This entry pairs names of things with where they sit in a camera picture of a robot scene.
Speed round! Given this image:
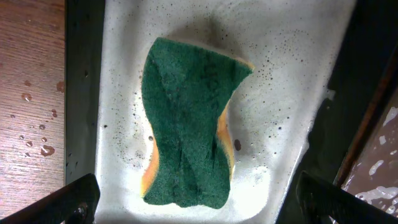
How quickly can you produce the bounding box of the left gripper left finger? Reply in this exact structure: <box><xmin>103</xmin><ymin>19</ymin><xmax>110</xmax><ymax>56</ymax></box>
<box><xmin>1</xmin><ymin>174</ymin><xmax>100</xmax><ymax>223</ymax></box>

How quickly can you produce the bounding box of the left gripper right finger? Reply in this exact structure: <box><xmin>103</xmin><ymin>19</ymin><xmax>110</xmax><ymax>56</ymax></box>
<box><xmin>296</xmin><ymin>171</ymin><xmax>397</xmax><ymax>224</ymax></box>

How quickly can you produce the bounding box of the green yellow sponge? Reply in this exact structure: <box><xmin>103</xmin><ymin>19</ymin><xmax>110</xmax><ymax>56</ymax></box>
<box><xmin>141</xmin><ymin>38</ymin><xmax>253</xmax><ymax>209</ymax></box>

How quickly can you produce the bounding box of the small black soapy tray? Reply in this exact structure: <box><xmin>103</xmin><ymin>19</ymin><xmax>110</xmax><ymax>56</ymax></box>
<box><xmin>65</xmin><ymin>0</ymin><xmax>397</xmax><ymax>223</ymax></box>

